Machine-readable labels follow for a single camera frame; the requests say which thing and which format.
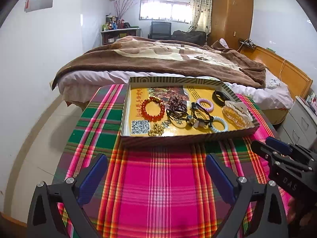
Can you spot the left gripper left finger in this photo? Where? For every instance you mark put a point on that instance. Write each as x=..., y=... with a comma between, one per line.
x=44, y=219

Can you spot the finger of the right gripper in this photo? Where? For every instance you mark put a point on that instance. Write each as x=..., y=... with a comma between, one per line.
x=265, y=152
x=285, y=148

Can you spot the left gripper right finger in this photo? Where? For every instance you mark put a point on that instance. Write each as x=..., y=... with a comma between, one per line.
x=269, y=218

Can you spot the translucent pink hair claw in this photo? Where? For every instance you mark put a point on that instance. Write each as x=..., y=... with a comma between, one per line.
x=238, y=113

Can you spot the person's right hand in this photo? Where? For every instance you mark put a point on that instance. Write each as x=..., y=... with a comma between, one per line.
x=298, y=210

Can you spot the white drawer cabinet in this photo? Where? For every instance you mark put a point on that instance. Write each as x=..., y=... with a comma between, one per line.
x=299, y=126

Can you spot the wooden headboard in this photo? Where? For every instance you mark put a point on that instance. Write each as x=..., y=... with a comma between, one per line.
x=298, y=82

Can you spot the black wristband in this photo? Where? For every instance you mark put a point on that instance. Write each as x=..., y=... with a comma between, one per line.
x=220, y=98

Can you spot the brown paw print blanket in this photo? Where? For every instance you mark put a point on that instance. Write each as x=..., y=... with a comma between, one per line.
x=134, y=53

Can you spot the colourful plaid tablecloth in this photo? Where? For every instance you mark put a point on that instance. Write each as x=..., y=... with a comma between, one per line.
x=155, y=191

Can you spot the striped yellow cardboard tray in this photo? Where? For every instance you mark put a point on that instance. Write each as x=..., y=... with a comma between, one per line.
x=185, y=108

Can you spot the wooden wardrobe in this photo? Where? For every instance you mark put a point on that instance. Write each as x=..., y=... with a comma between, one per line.
x=231, y=20

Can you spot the black office chair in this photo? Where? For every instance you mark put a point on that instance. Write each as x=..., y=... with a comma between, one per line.
x=160, y=30

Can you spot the patterned curtain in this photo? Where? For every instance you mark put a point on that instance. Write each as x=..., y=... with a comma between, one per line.
x=201, y=13

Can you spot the window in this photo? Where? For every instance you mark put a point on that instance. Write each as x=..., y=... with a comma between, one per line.
x=165, y=10

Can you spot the desk with clutter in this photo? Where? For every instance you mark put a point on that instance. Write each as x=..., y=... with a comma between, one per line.
x=114, y=29

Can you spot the dried branch bouquet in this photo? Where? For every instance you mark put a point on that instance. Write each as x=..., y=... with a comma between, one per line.
x=121, y=8

